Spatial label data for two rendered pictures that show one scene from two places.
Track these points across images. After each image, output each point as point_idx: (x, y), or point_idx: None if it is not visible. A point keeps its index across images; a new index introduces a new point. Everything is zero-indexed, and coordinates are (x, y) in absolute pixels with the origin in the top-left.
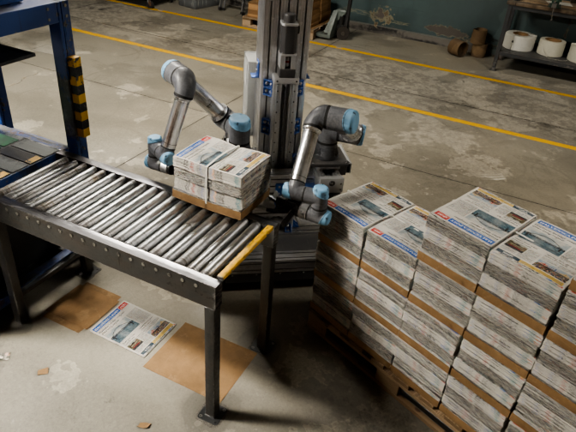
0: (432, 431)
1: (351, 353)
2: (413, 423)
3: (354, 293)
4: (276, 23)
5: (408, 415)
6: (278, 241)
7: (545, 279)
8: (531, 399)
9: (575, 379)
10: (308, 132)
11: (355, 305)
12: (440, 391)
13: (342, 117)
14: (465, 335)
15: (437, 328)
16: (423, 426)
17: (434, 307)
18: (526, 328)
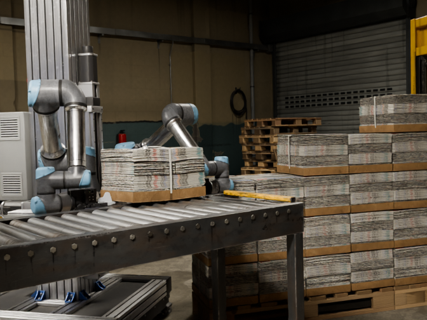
0: (354, 315)
1: None
2: (345, 319)
3: (256, 251)
4: (74, 57)
5: (336, 319)
6: (108, 297)
7: (382, 134)
8: (400, 219)
9: (413, 185)
10: (179, 123)
11: (259, 263)
12: (348, 273)
13: (192, 108)
14: (352, 209)
15: (333, 221)
16: (348, 317)
17: (325, 206)
18: (382, 174)
